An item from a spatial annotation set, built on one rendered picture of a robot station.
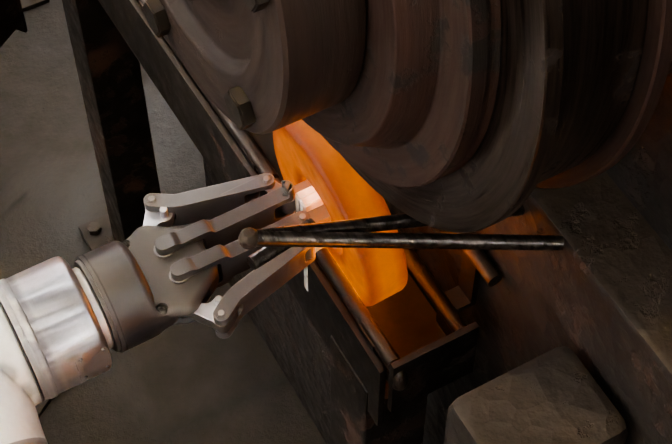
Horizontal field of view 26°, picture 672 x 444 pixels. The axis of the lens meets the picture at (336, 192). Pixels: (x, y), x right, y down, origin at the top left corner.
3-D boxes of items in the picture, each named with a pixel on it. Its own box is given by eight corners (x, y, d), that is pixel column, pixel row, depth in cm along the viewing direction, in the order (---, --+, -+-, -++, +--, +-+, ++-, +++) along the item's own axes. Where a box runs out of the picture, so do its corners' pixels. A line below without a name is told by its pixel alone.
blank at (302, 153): (295, 66, 109) (256, 85, 109) (399, 200, 100) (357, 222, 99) (323, 194, 121) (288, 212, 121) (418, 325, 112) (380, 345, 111)
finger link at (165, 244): (166, 284, 107) (157, 270, 108) (298, 219, 110) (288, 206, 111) (160, 254, 104) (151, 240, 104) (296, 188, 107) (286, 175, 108)
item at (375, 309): (347, 191, 123) (347, 186, 123) (466, 363, 114) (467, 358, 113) (270, 226, 121) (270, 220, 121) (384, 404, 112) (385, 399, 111)
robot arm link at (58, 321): (54, 424, 103) (130, 386, 105) (30, 360, 96) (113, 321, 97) (5, 328, 108) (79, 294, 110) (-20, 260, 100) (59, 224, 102)
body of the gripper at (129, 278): (76, 293, 109) (187, 241, 111) (123, 379, 104) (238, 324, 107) (59, 236, 103) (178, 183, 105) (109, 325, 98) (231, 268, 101)
